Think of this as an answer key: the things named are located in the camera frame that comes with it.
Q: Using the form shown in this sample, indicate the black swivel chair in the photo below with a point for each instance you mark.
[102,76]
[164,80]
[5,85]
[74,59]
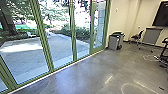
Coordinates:
[137,36]

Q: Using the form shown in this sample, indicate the black wall television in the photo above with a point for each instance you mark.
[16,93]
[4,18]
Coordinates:
[161,13]

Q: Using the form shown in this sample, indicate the grey rolling panel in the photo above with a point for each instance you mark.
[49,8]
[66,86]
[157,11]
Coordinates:
[152,36]

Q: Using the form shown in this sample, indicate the black wheeled cart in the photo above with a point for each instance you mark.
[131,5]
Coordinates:
[164,53]

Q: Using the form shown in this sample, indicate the dark tree trunk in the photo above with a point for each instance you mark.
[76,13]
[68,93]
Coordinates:
[7,20]

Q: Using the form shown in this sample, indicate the grey trash bin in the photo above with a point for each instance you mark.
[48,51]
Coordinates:
[114,42]

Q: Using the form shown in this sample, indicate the grey block column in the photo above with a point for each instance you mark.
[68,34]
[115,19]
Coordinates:
[101,23]

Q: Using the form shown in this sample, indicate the green framed glass door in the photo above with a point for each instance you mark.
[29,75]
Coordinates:
[100,26]

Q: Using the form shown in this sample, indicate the green hedge bush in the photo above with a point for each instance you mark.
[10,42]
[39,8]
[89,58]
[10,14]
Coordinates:
[78,32]

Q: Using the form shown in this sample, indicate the white tape strip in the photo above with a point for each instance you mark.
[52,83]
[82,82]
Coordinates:
[108,79]

